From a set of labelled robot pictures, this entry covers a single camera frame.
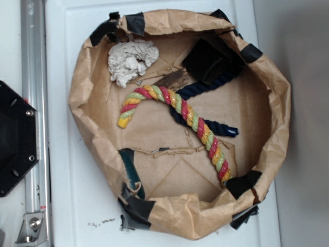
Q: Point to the brown paper bag bin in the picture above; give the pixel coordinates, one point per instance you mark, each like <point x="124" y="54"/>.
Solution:
<point x="190" y="161"/>

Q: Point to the brown wood piece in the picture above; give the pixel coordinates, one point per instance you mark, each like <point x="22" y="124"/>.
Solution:
<point x="175" y="80"/>

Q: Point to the crumpled white paper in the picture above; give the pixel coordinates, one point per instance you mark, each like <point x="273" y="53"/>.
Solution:
<point x="127" y="61"/>

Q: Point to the black foam block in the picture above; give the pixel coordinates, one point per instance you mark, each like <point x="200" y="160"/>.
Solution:
<point x="207" y="60"/>

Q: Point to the white tray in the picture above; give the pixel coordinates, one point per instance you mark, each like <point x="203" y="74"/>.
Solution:
<point x="85" y="212"/>

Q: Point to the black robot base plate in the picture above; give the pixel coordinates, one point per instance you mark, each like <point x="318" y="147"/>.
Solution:
<point x="18" y="139"/>

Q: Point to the aluminium rail profile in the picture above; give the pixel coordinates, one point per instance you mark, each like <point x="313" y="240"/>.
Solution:
<point x="37" y="180"/>

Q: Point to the metal corner bracket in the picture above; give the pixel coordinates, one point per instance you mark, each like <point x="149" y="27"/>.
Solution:
<point x="33" y="230"/>

